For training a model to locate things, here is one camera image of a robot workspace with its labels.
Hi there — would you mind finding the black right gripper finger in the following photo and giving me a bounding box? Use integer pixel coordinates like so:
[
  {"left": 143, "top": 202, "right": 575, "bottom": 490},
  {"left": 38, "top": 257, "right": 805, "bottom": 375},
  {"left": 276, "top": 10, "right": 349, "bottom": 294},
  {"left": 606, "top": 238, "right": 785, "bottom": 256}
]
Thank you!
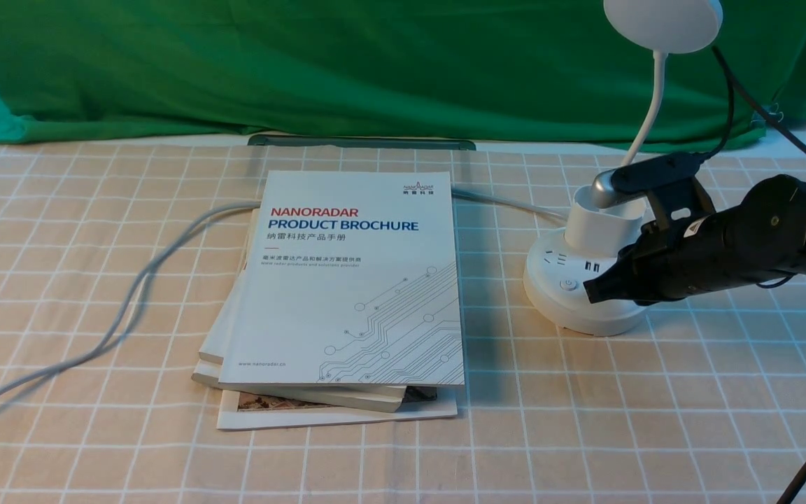
[{"left": 583, "top": 262, "right": 629, "bottom": 304}]

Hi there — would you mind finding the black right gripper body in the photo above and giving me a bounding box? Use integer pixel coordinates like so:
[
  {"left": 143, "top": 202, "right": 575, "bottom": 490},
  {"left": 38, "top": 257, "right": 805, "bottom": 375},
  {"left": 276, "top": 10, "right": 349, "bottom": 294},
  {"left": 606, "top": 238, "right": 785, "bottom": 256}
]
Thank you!
[{"left": 615, "top": 210, "right": 761, "bottom": 305}]

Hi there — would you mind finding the white desk lamp with sockets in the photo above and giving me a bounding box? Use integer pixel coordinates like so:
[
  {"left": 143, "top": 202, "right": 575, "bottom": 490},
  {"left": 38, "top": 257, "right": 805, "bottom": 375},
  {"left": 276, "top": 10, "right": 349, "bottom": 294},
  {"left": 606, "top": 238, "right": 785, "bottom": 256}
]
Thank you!
[{"left": 523, "top": 1, "right": 723, "bottom": 336}]

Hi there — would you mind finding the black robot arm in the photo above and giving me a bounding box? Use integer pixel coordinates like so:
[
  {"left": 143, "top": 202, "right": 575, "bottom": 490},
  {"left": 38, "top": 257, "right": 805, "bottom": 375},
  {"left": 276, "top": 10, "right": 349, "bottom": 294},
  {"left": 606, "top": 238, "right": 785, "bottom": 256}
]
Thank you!
[{"left": 584, "top": 174, "right": 806, "bottom": 306}]

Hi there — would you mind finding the silver binder clip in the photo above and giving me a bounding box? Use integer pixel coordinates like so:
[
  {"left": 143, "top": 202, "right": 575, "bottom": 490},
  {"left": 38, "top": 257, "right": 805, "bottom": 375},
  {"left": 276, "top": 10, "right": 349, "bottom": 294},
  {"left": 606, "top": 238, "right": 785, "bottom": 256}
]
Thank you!
[{"left": 759, "top": 103, "right": 786, "bottom": 123}]

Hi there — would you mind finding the green backdrop cloth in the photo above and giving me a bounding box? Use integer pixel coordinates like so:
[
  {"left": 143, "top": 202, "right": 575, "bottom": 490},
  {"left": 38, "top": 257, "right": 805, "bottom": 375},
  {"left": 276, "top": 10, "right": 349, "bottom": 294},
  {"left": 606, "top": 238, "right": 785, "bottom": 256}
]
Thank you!
[{"left": 0, "top": 0, "right": 806, "bottom": 153}]

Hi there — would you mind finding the white Nanoradar product brochure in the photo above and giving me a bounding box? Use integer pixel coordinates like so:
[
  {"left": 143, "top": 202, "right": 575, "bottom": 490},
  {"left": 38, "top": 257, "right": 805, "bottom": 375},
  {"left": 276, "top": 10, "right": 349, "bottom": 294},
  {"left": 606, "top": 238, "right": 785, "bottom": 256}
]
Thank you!
[{"left": 220, "top": 170, "right": 466, "bottom": 387}]

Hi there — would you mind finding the bottom magazine in stack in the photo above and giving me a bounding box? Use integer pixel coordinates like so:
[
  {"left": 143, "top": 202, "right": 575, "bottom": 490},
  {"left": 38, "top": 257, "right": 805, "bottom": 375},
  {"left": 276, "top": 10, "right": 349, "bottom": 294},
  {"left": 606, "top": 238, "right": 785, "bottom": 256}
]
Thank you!
[{"left": 215, "top": 390, "right": 458, "bottom": 433}]

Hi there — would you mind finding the middle book in stack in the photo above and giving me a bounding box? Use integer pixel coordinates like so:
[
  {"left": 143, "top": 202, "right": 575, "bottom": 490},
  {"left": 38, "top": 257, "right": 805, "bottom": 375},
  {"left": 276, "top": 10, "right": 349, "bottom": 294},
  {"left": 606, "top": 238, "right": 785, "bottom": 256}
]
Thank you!
[{"left": 192, "top": 209, "right": 406, "bottom": 414}]

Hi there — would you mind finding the beige checked tablecloth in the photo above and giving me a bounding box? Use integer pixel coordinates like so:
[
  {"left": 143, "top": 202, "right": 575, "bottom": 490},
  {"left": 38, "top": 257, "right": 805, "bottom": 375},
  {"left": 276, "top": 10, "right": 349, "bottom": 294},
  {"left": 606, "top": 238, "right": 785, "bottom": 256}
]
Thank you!
[{"left": 0, "top": 143, "right": 806, "bottom": 503}]

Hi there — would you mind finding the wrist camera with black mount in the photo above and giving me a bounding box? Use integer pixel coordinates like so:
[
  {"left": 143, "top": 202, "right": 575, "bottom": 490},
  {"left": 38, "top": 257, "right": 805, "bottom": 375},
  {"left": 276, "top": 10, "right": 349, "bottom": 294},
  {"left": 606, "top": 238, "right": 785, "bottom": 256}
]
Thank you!
[{"left": 591, "top": 152, "right": 716, "bottom": 234}]

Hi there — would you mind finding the black camera cable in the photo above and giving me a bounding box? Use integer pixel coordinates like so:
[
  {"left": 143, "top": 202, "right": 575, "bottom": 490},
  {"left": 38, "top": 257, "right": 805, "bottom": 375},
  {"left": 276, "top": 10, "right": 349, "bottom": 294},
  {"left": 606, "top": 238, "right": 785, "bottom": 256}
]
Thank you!
[{"left": 697, "top": 45, "right": 806, "bottom": 184}]

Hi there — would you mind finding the grey lamp power cable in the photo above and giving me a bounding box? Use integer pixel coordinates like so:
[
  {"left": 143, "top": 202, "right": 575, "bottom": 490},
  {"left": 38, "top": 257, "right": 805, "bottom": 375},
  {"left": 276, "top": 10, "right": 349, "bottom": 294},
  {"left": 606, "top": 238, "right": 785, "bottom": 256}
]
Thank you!
[{"left": 0, "top": 186, "right": 569, "bottom": 429}]

